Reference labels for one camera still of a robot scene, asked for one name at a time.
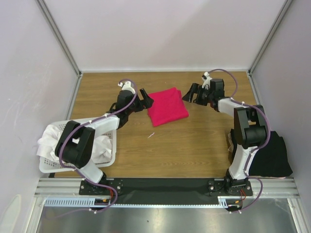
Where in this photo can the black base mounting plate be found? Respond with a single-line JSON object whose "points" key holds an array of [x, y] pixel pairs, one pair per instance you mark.
{"points": [[174, 191]]}

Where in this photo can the white crumpled t shirt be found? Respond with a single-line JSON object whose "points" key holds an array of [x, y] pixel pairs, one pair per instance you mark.
{"points": [[101, 150]]}

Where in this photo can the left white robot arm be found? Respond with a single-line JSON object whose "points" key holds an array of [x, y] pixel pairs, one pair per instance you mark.
{"points": [[75, 145]]}

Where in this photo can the aluminium frame rail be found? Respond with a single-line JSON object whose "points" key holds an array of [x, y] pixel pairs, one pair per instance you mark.
{"points": [[75, 192]]}

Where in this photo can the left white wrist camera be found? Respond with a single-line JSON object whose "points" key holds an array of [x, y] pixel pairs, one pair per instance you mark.
{"points": [[127, 86]]}

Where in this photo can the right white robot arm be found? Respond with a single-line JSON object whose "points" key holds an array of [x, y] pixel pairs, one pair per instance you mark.
{"points": [[250, 128]]}

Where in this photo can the black folded t shirt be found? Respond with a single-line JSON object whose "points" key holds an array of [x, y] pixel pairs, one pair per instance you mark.
{"points": [[268, 162]]}

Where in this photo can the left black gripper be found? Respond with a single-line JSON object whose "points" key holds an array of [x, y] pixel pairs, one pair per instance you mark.
{"points": [[146, 102]]}

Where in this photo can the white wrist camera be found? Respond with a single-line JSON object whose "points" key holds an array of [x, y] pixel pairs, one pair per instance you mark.
{"points": [[206, 80], [127, 86]]}

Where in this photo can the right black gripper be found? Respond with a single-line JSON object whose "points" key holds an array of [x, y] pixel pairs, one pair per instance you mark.
{"points": [[198, 94]]}

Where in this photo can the pink t shirt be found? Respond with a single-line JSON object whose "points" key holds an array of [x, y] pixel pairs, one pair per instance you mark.
{"points": [[167, 107]]}

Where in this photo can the white laundry basket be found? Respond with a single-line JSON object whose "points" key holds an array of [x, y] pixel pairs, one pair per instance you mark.
{"points": [[48, 166]]}

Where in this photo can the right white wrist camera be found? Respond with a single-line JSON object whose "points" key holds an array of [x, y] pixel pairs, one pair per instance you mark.
{"points": [[206, 80]]}

